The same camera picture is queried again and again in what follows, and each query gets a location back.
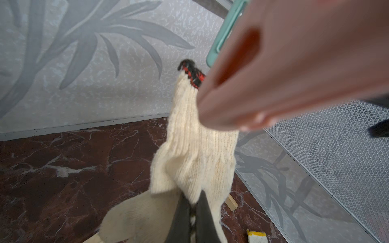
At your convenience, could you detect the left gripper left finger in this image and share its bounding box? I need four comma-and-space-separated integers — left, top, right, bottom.
165, 193, 192, 243

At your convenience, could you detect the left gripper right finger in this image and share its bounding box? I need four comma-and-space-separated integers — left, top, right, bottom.
195, 190, 221, 243

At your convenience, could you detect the white glove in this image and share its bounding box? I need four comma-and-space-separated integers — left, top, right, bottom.
247, 230, 268, 243
98, 59, 239, 243

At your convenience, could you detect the blue clip hanger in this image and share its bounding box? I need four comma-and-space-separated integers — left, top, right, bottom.
196, 0, 389, 133

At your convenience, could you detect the white wire mesh basket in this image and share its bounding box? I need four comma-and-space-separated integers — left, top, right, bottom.
267, 101, 389, 243

